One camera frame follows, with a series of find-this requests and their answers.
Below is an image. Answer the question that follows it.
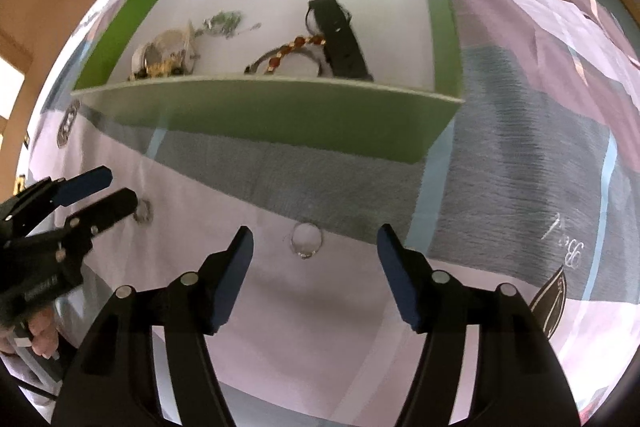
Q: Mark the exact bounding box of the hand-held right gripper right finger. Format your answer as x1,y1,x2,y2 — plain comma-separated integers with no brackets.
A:
376,223,581,427

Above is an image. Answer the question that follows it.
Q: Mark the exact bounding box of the gold and silver brooch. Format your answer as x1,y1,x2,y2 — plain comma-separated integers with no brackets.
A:
144,59,185,78

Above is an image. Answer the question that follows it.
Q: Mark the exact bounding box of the green and silver necklace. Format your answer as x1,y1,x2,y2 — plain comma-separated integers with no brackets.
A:
201,9,262,38

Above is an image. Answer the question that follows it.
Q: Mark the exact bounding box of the printed purple grey bed sheet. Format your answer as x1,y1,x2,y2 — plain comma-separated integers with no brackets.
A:
20,0,640,427

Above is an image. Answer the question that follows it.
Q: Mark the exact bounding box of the green cardboard box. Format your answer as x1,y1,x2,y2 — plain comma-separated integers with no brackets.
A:
70,0,467,165

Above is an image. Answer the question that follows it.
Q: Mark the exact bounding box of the beige shell jewelry piece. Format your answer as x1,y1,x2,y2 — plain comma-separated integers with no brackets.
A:
131,21,201,82

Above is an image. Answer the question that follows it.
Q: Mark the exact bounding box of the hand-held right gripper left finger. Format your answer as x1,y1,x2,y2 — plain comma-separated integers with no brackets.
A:
52,226,255,427

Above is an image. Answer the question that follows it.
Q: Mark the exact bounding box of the silver finger ring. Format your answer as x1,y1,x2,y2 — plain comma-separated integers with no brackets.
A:
289,222,325,260

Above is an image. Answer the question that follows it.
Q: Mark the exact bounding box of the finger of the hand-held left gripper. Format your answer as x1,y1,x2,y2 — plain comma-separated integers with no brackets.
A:
64,188,138,241
30,166,113,208

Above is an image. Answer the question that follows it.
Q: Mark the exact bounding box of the brown bead bracelet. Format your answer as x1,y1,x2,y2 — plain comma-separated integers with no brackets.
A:
265,34,328,75

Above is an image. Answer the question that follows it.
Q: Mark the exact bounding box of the person's left hand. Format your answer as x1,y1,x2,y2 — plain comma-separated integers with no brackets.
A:
0,307,63,360

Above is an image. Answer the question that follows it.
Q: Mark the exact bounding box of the black wrist watch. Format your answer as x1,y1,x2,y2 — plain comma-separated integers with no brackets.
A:
305,0,373,82

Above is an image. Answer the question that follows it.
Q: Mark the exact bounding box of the brown wooden board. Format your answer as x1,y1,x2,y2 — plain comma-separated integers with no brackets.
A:
0,0,126,202

